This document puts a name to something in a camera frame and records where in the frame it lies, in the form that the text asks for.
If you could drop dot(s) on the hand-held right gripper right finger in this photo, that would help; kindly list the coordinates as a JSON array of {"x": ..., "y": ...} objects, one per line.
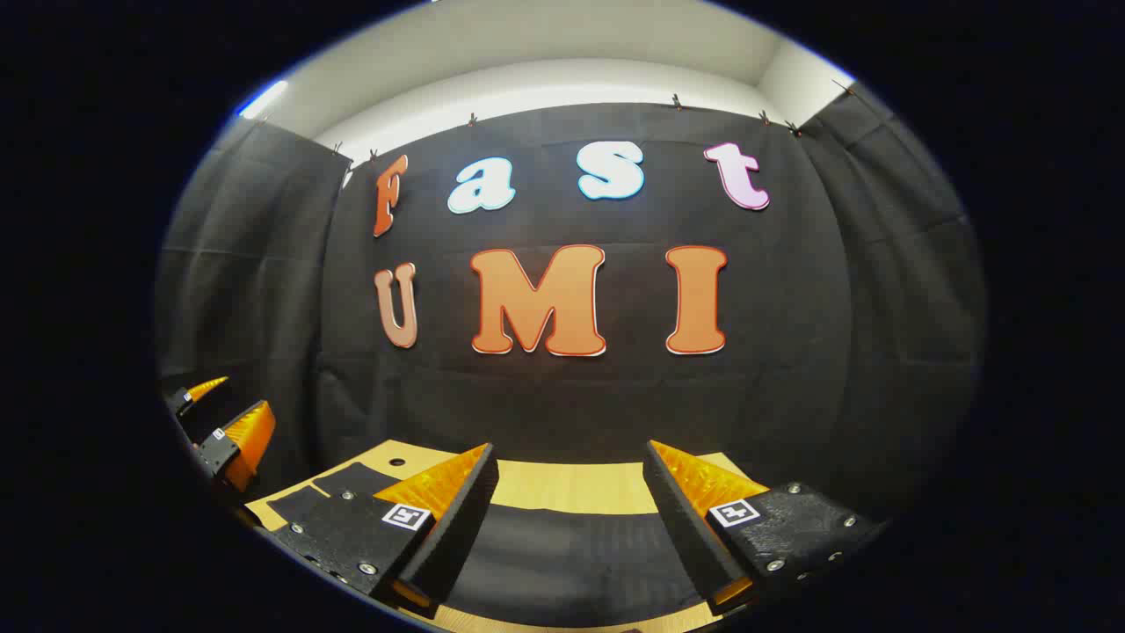
[{"x": 685, "y": 536}]

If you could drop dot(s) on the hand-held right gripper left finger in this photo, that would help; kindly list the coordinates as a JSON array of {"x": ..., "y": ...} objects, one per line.
[{"x": 457, "y": 536}]

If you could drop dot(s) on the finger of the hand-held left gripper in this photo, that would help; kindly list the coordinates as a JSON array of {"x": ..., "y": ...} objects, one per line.
[
  {"x": 218, "y": 450},
  {"x": 180, "y": 401}
]

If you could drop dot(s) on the dark grey jeans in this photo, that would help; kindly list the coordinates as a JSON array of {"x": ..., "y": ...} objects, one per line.
[{"x": 571, "y": 563}]

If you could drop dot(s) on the black backdrop cloth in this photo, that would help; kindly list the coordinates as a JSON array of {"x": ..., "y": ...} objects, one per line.
[{"x": 615, "y": 404}]

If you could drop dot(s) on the ceiling light strip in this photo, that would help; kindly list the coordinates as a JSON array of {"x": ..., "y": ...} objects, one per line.
[{"x": 264, "y": 98}]

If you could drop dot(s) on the row of small backdrop clips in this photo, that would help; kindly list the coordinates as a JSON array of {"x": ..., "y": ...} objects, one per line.
[{"x": 677, "y": 102}]

